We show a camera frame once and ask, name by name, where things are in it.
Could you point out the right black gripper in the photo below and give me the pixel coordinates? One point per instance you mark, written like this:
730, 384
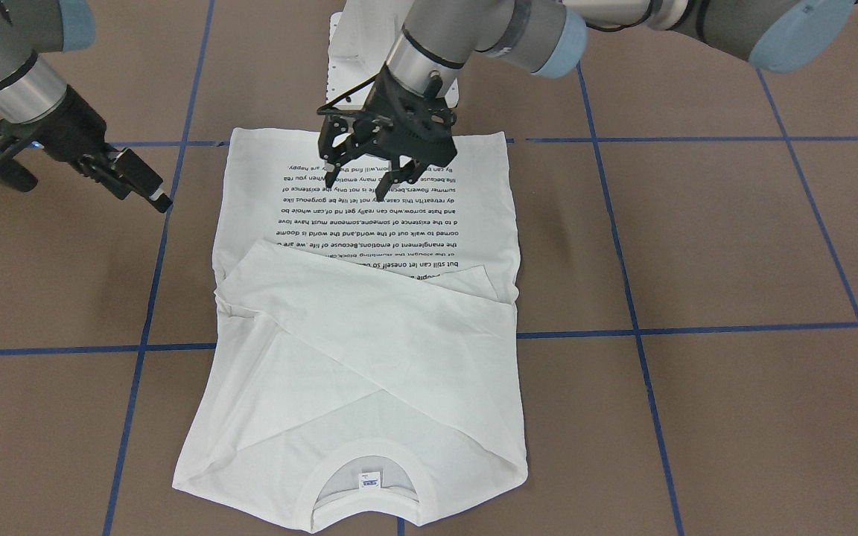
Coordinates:
71, 132

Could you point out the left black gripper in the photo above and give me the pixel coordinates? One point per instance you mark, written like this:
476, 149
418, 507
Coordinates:
379, 102

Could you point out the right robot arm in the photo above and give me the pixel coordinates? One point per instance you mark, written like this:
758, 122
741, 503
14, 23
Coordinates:
38, 107

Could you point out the white printed t-shirt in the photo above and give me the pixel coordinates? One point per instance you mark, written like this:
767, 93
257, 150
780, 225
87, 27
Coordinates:
365, 353

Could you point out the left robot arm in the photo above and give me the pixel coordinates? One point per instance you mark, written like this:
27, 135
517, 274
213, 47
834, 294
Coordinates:
547, 38

